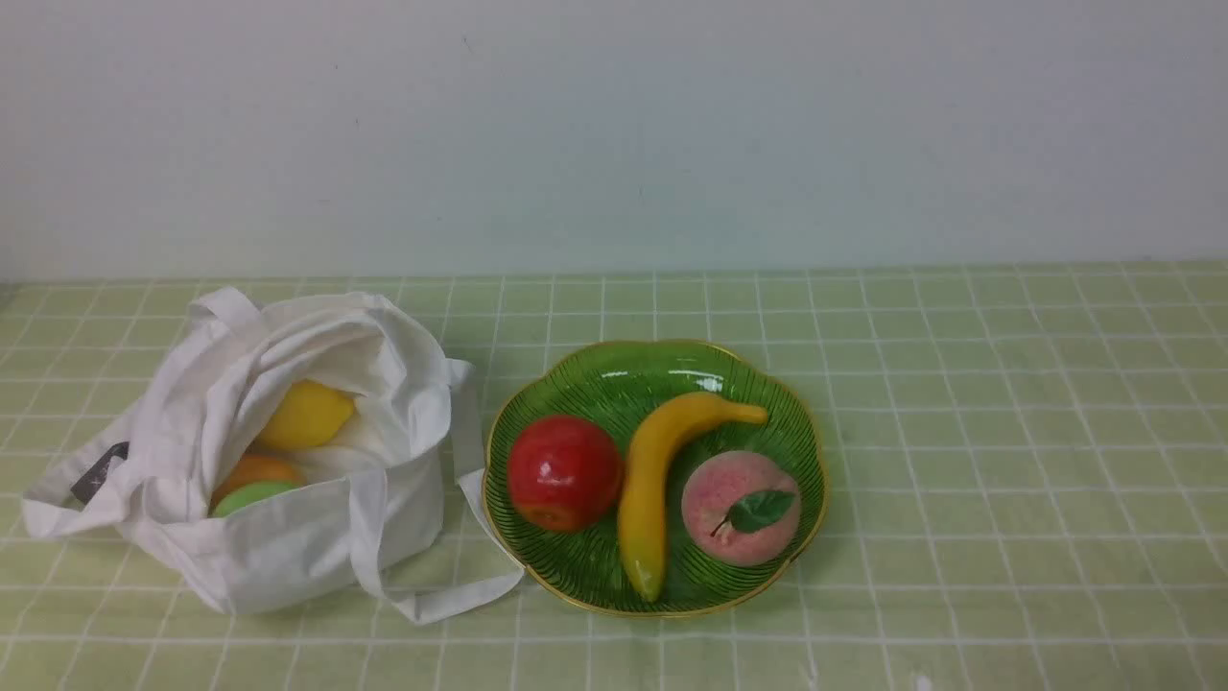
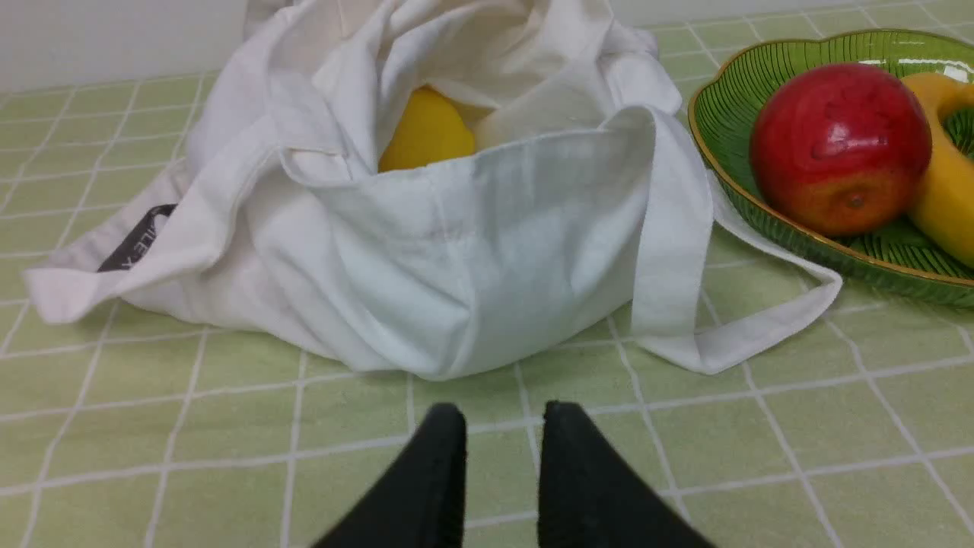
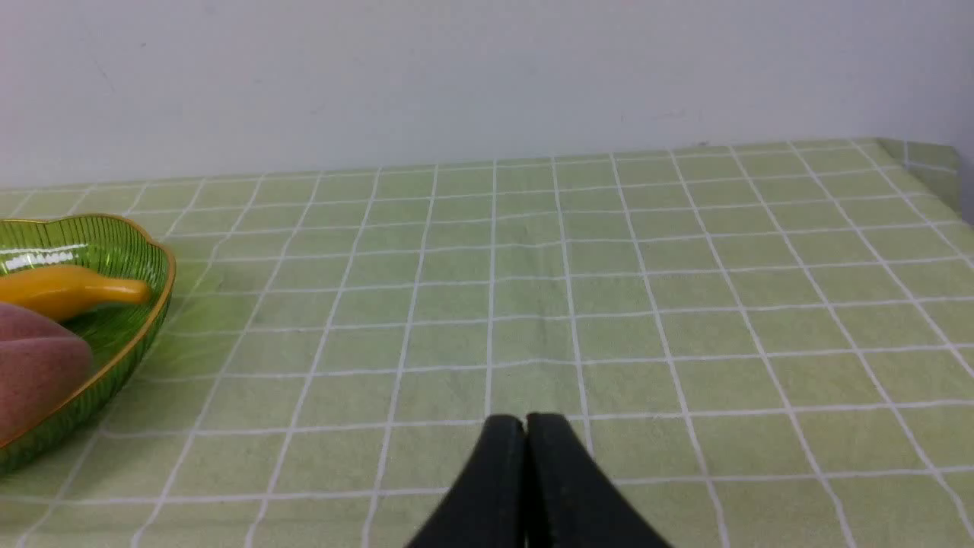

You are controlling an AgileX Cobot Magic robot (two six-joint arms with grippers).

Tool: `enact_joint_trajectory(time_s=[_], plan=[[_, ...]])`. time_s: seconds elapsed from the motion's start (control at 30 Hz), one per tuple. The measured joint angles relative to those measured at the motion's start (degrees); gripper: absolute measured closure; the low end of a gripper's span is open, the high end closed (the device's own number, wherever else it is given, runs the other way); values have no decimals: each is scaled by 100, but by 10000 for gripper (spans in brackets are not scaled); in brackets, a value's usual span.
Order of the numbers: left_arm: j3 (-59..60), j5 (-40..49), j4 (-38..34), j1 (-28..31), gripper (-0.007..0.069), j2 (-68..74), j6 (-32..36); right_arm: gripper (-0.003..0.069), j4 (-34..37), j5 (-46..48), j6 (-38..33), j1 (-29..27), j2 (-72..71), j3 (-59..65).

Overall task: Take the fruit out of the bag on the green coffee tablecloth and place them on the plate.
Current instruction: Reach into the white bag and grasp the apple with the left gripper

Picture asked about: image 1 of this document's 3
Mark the green apple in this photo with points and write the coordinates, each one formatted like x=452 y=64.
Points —
x=247 y=495

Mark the yellow banana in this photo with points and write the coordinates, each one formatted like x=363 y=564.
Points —
x=642 y=511

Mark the yellow lemon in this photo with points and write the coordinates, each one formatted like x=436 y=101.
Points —
x=309 y=416

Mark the red apple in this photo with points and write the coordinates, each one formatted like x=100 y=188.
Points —
x=564 y=473

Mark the white cloth tote bag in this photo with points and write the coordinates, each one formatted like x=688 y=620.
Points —
x=373 y=498

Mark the orange fruit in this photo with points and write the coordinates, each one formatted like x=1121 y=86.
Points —
x=254 y=468

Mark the pink peach with leaf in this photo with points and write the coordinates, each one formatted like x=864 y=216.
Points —
x=741 y=508

